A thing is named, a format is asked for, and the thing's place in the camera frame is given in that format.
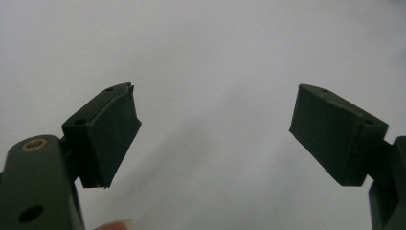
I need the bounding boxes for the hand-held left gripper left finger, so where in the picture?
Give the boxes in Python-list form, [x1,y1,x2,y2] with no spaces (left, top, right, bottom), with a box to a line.
[60,81,143,190]

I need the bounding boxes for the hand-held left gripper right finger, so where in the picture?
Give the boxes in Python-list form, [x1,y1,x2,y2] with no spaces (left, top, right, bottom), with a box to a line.
[288,83,390,188]

